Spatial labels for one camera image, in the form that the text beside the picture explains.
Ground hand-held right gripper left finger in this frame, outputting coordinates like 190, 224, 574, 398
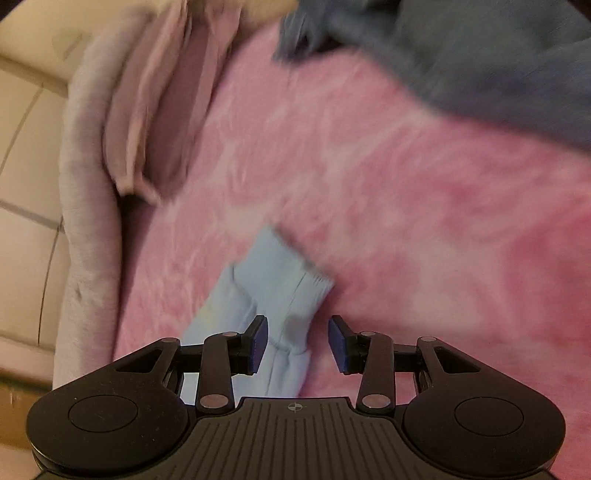
113, 315, 269, 415

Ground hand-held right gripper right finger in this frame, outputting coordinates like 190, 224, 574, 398
328, 315, 481, 414

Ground light blue garment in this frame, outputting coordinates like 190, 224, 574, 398
178, 226, 335, 398

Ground pink floral blanket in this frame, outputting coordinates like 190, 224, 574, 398
113, 23, 591, 480

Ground lilac striped duvet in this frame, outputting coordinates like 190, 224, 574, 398
53, 9, 153, 393

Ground mauve pillow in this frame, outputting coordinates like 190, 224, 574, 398
104, 0, 245, 206

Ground blue denim jeans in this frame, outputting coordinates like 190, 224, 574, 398
272, 0, 591, 151

